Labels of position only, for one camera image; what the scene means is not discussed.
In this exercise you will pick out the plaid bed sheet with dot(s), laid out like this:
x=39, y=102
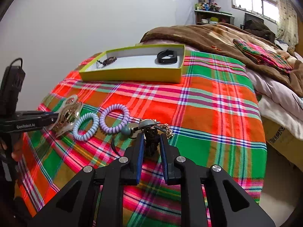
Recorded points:
x=213, y=113

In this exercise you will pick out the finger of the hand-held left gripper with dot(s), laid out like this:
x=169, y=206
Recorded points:
x=48, y=124
x=35, y=115

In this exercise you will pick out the white quilt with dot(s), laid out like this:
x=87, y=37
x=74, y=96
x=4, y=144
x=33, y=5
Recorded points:
x=279, y=115

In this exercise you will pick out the white shelf unit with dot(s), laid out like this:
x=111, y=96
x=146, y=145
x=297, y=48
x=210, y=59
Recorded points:
x=208, y=16

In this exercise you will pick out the black television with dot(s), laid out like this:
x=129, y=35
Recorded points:
x=251, y=16

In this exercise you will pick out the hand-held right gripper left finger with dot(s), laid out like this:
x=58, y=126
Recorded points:
x=140, y=152

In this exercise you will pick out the folded plaid cloth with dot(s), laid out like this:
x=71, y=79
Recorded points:
x=260, y=52

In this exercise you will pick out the white tray with green rim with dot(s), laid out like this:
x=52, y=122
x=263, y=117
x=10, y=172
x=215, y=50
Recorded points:
x=130, y=74

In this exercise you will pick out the pink quilt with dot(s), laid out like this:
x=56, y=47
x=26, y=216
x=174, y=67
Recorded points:
x=267, y=85

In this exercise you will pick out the dark jacket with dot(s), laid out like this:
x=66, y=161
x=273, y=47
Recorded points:
x=258, y=27

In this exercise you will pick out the clear hair claw clip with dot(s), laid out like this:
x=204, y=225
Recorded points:
x=67, y=117

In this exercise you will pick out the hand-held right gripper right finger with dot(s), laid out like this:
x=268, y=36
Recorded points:
x=165, y=156

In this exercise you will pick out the person's left hand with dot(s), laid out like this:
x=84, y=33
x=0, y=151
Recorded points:
x=17, y=149

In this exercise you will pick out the brown blanket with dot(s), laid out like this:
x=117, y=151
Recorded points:
x=201, y=37

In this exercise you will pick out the window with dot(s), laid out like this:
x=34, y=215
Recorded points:
x=256, y=4

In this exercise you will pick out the patterned curtain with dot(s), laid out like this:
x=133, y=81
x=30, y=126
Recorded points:
x=287, y=21

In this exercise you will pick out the group of bottles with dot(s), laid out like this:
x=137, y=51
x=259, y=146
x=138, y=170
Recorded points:
x=206, y=4

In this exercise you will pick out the black wristband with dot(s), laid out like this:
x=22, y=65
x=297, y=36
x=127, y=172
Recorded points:
x=163, y=60

